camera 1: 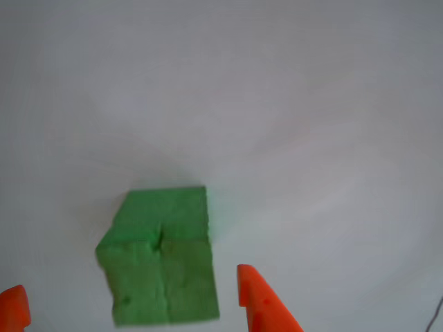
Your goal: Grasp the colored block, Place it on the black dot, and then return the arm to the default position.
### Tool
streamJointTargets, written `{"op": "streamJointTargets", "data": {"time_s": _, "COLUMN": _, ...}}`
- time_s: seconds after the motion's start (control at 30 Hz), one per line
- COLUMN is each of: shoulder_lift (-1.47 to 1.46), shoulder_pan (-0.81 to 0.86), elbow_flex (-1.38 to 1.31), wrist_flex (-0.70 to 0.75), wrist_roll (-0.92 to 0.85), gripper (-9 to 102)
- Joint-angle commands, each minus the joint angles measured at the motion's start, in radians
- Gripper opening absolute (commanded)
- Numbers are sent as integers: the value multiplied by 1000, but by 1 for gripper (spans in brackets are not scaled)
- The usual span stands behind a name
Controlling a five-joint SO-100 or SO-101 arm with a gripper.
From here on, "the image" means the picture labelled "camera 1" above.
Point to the white paper sheet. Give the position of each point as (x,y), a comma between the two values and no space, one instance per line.
(277,121)

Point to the green block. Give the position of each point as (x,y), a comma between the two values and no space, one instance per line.
(162,259)

